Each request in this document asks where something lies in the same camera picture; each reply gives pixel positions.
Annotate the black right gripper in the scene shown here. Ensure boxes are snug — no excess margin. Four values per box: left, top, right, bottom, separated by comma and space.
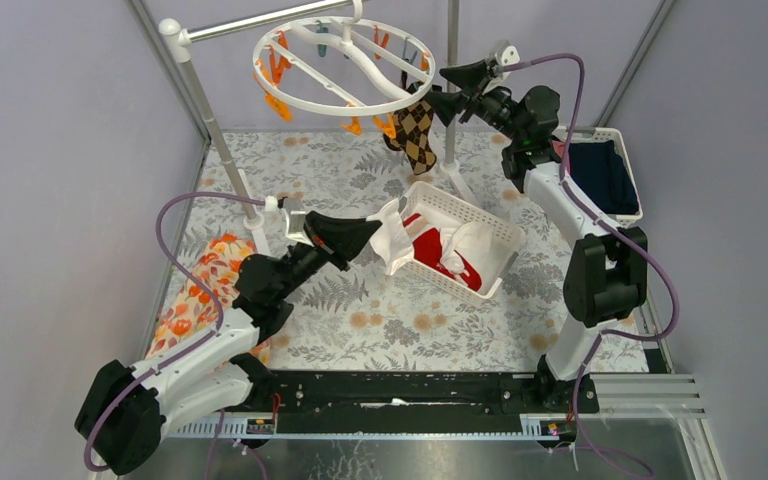
419, 60, 524, 144

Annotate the white perforated sock basket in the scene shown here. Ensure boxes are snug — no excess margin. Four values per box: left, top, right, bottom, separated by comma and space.
396, 182, 525, 303

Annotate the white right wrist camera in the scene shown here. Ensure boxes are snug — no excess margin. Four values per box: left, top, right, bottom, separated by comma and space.
487, 40, 521, 76

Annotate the pink garment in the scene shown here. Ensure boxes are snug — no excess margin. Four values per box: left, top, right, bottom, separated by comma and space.
552, 139, 568, 162

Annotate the orange right clip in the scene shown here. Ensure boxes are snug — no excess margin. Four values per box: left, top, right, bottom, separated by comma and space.
340, 116, 363, 136

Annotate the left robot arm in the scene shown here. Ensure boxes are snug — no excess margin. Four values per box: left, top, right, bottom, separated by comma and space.
74, 211, 383, 475

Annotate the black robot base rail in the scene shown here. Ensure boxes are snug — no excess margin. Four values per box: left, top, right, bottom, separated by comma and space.
208, 369, 601, 436

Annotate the red snowflake sock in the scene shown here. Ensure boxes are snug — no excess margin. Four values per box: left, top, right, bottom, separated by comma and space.
403, 213, 484, 291

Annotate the orange clip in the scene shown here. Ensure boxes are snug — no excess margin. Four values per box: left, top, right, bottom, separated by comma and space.
264, 93, 293, 122
340, 116, 363, 136
372, 113, 396, 140

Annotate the white basket with clothes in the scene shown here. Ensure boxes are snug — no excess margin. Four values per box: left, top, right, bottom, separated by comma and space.
569, 128, 643, 227

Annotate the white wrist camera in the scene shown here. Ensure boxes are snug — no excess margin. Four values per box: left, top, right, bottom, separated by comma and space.
264, 196, 313, 246
487, 40, 521, 76

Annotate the floral orange cloth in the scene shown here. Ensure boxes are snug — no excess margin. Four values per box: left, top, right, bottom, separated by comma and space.
146, 234, 255, 358

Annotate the grey horizontal rack bar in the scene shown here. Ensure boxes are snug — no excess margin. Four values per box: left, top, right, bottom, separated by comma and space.
178, 0, 355, 46

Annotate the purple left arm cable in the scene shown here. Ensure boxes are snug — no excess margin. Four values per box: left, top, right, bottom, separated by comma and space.
83, 192, 269, 474

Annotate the white sock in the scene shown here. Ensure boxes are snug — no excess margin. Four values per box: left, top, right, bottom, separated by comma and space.
439, 221, 495, 274
366, 197, 414, 276

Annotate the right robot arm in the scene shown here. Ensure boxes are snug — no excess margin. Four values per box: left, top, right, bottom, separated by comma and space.
425, 58, 648, 412

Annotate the white rack right foot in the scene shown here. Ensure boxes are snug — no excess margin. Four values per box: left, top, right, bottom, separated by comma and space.
439, 160, 478, 206

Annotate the white round clip hanger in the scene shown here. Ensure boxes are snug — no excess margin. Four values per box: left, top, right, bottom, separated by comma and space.
251, 1, 437, 117

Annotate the grey left rack pole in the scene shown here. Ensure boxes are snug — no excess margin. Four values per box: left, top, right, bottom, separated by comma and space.
158, 18, 250, 197

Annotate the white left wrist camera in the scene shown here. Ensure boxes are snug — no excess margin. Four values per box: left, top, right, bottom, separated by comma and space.
264, 196, 313, 246

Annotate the orange front left clip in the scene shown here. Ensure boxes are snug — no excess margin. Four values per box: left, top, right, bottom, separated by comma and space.
264, 93, 293, 122

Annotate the floral grey tablecloth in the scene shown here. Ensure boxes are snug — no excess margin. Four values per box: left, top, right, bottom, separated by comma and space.
137, 129, 650, 374

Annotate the navy garment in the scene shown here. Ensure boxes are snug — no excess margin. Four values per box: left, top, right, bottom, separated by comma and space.
569, 140, 639, 215

